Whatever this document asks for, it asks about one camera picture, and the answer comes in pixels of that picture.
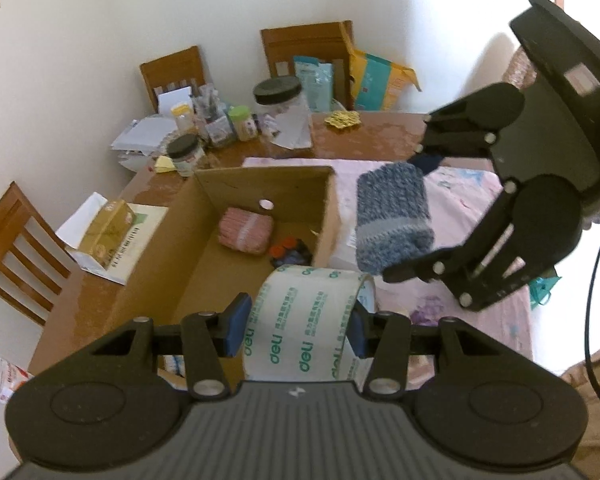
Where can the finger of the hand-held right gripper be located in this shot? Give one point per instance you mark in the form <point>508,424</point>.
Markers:
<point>420,267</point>
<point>427,161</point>

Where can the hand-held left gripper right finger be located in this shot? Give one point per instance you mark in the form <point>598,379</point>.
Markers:
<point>358,330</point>

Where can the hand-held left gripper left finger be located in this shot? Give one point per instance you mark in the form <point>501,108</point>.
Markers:
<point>235,325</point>

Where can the clear packing tape roll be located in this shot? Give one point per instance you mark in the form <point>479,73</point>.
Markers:
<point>300,320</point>

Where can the blue knitted pouch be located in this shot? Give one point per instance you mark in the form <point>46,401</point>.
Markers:
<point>390,210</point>

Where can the brown cardboard box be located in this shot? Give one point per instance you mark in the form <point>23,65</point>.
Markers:
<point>195,260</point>

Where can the pink knitted pouch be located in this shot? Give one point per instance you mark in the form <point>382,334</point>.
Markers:
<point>245,230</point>

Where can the brown wooden desktop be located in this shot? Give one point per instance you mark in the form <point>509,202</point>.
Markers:
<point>380,135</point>

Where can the pink floral tablecloth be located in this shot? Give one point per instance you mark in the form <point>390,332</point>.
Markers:
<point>455,195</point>

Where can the orange small toy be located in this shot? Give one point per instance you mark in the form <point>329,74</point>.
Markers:
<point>278,251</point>

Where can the light blue plush toy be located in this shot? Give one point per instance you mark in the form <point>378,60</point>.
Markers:
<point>292,259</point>

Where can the gold snowflake coaster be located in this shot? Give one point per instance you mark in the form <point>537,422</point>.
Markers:
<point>342,120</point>

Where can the teal plastic bag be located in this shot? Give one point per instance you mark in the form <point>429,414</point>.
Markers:
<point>544,287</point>

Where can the green and white booklet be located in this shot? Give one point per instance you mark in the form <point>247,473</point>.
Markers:
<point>145,220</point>

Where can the light blue packet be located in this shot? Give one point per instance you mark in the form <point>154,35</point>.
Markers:
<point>312,80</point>

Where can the large plastic jar black lid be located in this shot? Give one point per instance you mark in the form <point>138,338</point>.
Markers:
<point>282,110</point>

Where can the yellow tissue box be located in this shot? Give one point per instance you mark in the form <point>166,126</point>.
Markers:
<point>107,230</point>

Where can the wooden chair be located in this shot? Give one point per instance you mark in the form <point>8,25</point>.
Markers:
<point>305,40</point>
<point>175,70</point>
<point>10,250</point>

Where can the yellow sticky note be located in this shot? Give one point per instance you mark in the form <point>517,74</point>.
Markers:
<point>164,164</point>

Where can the small jar with black lid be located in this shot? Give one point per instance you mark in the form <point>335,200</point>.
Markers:
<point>185,155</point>

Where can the bottle with green lid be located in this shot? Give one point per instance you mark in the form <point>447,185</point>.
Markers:
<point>242,125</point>

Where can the pen holder with pens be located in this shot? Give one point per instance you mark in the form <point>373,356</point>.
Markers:
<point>212,115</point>

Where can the white paper sheets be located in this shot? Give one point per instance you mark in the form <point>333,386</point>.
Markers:
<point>140,135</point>

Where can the bottle with yellow lid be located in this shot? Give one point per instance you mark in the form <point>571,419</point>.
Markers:
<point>181,119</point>

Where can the clear water bottle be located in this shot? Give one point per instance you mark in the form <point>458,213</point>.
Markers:
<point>2,377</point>

